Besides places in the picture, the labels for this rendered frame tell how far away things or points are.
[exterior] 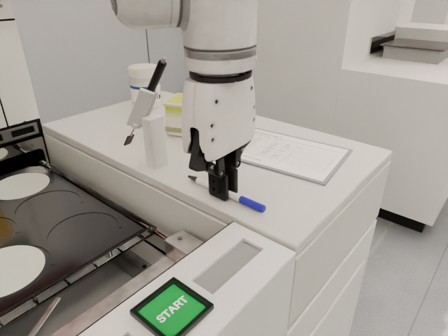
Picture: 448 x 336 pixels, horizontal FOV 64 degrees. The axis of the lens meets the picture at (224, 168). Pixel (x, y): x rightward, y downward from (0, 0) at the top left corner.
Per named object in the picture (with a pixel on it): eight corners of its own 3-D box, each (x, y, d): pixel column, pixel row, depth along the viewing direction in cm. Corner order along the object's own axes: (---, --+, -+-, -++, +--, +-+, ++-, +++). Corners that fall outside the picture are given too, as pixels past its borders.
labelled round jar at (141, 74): (126, 106, 87) (121, 66, 83) (149, 99, 92) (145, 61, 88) (145, 112, 83) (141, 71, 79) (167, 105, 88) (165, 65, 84)
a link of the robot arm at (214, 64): (219, 36, 47) (219, 59, 48) (168, 46, 41) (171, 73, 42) (273, 42, 42) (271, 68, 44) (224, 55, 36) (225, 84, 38)
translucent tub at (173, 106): (165, 135, 71) (161, 102, 68) (179, 123, 77) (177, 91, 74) (200, 140, 69) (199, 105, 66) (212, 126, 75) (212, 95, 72)
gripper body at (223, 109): (223, 52, 48) (225, 130, 53) (167, 67, 41) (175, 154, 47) (271, 59, 44) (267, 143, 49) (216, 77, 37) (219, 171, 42)
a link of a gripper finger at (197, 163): (206, 103, 43) (226, 125, 48) (175, 159, 42) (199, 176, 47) (213, 105, 43) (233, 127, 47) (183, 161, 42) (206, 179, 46)
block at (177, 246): (165, 255, 52) (163, 239, 51) (182, 243, 55) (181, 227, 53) (205, 281, 48) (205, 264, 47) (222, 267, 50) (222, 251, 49)
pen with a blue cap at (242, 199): (186, 174, 54) (262, 207, 47) (191, 172, 55) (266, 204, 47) (186, 180, 55) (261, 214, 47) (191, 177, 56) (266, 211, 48)
